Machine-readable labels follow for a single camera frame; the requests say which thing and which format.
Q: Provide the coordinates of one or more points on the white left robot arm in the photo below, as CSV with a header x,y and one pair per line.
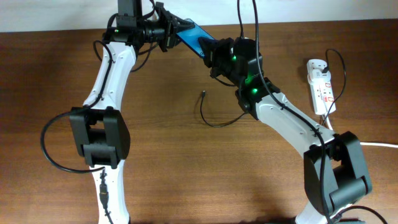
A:
x,y
100,133

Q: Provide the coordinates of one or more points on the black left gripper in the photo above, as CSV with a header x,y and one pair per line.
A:
x,y
171,26

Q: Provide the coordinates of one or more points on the white power strip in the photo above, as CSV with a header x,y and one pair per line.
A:
x,y
322,95

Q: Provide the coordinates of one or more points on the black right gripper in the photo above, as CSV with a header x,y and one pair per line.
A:
x,y
215,49

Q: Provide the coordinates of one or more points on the blue Galaxy smartphone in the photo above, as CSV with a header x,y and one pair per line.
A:
x,y
192,36

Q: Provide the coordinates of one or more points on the white USB charger adapter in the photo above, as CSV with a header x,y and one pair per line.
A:
x,y
318,75

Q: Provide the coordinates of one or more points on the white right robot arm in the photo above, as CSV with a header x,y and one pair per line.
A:
x,y
335,171

